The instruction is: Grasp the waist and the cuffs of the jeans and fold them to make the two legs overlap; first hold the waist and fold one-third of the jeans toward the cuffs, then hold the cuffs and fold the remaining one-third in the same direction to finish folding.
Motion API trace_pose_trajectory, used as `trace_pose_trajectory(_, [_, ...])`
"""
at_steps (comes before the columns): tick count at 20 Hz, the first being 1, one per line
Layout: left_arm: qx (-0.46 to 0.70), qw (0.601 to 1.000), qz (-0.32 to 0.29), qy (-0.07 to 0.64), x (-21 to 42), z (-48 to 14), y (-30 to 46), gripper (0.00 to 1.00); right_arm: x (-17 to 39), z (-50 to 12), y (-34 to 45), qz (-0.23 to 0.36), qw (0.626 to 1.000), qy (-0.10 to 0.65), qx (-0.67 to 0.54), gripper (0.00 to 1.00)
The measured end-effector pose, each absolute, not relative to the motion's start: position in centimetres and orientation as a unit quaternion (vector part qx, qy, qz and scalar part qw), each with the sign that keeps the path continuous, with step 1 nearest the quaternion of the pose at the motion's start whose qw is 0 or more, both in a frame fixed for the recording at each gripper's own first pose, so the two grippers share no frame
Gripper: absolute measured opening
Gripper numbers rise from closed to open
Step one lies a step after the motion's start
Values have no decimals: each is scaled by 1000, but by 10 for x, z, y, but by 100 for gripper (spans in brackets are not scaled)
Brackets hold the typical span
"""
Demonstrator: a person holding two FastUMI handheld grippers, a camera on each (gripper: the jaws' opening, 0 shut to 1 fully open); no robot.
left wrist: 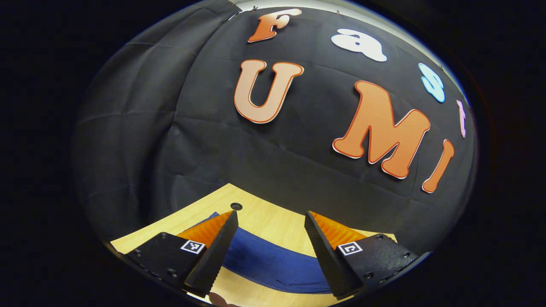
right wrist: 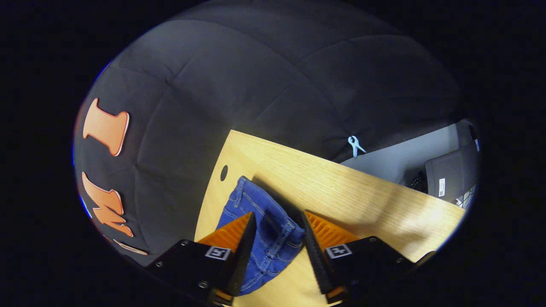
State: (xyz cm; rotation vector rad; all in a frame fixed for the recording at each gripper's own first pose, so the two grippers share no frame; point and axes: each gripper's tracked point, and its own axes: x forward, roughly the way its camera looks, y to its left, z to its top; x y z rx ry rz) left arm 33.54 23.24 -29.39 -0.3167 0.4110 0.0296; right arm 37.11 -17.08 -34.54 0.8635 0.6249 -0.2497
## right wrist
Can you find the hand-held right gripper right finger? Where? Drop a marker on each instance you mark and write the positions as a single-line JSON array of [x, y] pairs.
[[315, 260]]

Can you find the black backdrop cloth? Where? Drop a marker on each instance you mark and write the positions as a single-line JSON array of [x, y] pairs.
[[256, 85]]

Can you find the light blue plastic clamp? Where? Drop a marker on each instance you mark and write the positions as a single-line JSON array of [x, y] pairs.
[[353, 142]]

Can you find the dark grey box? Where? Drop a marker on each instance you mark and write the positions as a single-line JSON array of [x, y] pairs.
[[452, 170]]

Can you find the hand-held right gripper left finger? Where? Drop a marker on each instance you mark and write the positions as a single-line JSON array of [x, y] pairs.
[[243, 256]]

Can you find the blue denim jeans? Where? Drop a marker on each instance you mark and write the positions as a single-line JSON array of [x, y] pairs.
[[273, 238]]

